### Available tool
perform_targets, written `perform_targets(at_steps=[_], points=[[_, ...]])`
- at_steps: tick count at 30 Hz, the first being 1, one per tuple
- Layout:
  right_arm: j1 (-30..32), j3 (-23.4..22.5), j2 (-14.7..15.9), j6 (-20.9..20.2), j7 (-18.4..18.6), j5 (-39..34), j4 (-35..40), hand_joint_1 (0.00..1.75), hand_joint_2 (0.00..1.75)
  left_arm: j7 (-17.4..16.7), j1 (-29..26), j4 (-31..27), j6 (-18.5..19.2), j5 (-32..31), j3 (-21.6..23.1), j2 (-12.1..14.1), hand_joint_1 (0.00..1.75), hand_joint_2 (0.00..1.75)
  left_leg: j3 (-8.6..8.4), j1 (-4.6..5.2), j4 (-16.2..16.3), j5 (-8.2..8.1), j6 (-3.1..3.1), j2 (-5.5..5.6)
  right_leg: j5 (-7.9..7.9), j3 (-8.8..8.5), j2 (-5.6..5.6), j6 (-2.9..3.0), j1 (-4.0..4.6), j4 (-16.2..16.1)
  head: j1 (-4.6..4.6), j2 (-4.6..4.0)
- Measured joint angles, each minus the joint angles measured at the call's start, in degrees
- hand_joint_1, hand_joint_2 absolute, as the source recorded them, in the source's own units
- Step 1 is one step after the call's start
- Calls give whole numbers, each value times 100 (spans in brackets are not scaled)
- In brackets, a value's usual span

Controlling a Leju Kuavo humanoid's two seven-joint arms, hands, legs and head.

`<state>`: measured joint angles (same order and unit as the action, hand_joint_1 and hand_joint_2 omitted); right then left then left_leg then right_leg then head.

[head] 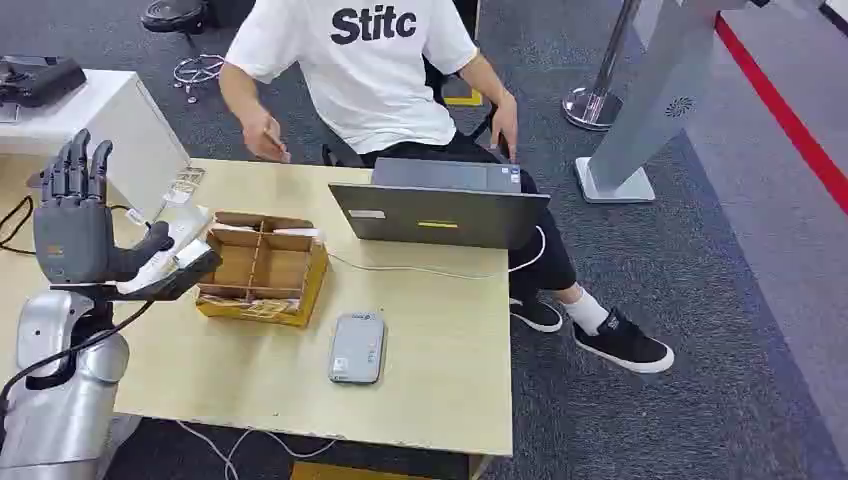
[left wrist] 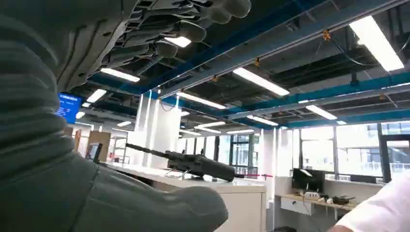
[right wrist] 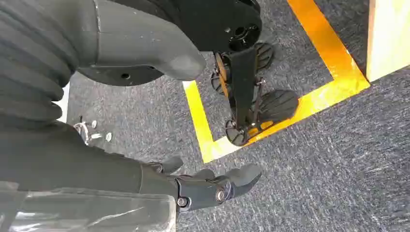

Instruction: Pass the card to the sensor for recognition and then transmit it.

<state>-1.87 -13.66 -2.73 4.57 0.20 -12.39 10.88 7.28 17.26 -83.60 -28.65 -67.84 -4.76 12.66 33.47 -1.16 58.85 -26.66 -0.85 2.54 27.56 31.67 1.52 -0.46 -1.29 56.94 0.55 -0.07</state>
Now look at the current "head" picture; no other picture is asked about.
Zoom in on grey kiosk stand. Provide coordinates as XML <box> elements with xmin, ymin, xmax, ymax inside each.
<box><xmin>573</xmin><ymin>0</ymin><xmax>753</xmax><ymax>205</ymax></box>

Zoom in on white laptop cable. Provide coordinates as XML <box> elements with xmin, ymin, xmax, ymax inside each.
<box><xmin>327</xmin><ymin>225</ymin><xmax>549</xmax><ymax>282</ymax></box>

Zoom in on white card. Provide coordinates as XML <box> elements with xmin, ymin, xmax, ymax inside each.
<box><xmin>115</xmin><ymin>218</ymin><xmax>213</xmax><ymax>297</ymax></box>

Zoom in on white cards stack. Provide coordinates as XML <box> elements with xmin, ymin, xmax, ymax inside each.
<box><xmin>210</xmin><ymin>221</ymin><xmax>327</xmax><ymax>242</ymax></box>

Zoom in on yellow floor tape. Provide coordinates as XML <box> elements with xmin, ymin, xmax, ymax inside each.
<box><xmin>442</xmin><ymin>74</ymin><xmax>485</xmax><ymax>109</ymax></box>

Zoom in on black chair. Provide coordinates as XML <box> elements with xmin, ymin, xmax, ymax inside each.
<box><xmin>320</xmin><ymin>0</ymin><xmax>519</xmax><ymax>168</ymax></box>

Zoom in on printed label stickers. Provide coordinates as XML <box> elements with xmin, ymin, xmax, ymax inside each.
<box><xmin>161</xmin><ymin>166</ymin><xmax>207</xmax><ymax>207</ymax></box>

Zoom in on person's right hand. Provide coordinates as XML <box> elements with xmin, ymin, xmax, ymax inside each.
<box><xmin>239</xmin><ymin>109</ymin><xmax>293</xmax><ymax>165</ymax></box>

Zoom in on black desk cable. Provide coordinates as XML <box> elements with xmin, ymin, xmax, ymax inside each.
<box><xmin>0</xmin><ymin>194</ymin><xmax>36</xmax><ymax>258</ymax></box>

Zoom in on black round stool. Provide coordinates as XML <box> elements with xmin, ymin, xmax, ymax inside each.
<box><xmin>139</xmin><ymin>0</ymin><xmax>208</xmax><ymax>36</ymax></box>

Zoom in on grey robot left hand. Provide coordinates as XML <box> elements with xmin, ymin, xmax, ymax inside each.
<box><xmin>32</xmin><ymin>128</ymin><xmax>177</xmax><ymax>287</ymax></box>

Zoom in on white cabinet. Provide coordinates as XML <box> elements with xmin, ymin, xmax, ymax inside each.
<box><xmin>0</xmin><ymin>68</ymin><xmax>193</xmax><ymax>224</ymax></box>

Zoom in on person's left hand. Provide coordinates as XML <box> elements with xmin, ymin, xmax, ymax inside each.
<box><xmin>489</xmin><ymin>92</ymin><xmax>520</xmax><ymax>162</ymax></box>

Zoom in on chrome chair base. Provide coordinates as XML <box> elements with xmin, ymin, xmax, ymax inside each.
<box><xmin>172</xmin><ymin>53</ymin><xmax>227</xmax><ymax>105</ymax></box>

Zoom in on wooden card box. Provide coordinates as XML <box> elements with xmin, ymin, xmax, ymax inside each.
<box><xmin>194</xmin><ymin>211</ymin><xmax>331</xmax><ymax>330</ymax></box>

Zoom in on person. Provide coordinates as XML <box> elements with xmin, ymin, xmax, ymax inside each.
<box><xmin>217</xmin><ymin>0</ymin><xmax>676</xmax><ymax>376</ymax></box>

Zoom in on white floor cables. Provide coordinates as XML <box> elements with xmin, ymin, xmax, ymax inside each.
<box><xmin>174</xmin><ymin>419</ymin><xmax>340</xmax><ymax>480</ymax></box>

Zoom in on grey power bank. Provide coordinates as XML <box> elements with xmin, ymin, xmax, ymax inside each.
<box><xmin>328</xmin><ymin>311</ymin><xmax>387</xmax><ymax>386</ymax></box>

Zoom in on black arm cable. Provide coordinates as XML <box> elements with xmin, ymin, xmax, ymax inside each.
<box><xmin>0</xmin><ymin>299</ymin><xmax>158</xmax><ymax>425</ymax></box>

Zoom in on chrome stanchion post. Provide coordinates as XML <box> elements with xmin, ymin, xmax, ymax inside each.
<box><xmin>561</xmin><ymin>0</ymin><xmax>643</xmax><ymax>132</ymax></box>

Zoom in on black device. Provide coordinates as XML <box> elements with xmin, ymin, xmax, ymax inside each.
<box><xmin>0</xmin><ymin>55</ymin><xmax>88</xmax><ymax>110</ymax></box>

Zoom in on grey laptop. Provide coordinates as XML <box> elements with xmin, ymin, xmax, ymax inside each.
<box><xmin>328</xmin><ymin>156</ymin><xmax>552</xmax><ymax>252</ymax></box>

